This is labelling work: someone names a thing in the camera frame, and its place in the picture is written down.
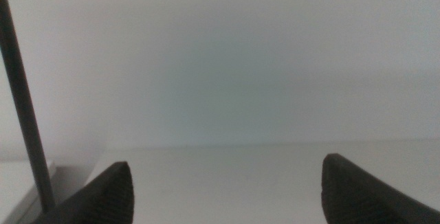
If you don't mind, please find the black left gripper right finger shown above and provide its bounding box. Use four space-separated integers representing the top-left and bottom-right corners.
321 153 440 224

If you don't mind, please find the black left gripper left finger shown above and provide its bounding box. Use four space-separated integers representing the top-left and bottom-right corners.
30 161 135 224

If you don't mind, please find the white side table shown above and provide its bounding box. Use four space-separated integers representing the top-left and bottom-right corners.
0 160 56 224

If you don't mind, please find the black metal pole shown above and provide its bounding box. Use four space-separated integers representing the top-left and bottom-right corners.
0 0 56 214

